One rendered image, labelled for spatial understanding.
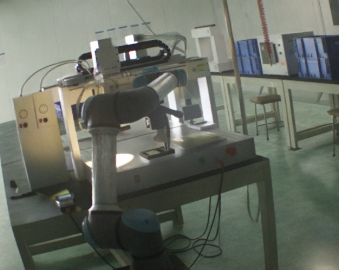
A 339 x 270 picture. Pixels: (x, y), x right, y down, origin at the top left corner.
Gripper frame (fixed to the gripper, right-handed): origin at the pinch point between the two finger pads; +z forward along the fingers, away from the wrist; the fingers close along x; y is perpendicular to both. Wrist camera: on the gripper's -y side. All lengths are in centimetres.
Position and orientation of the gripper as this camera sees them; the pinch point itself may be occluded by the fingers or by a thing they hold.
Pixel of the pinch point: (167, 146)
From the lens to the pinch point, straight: 227.8
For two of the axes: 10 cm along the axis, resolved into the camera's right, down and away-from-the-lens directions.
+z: 1.7, 9.6, 2.1
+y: -9.2, 2.3, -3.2
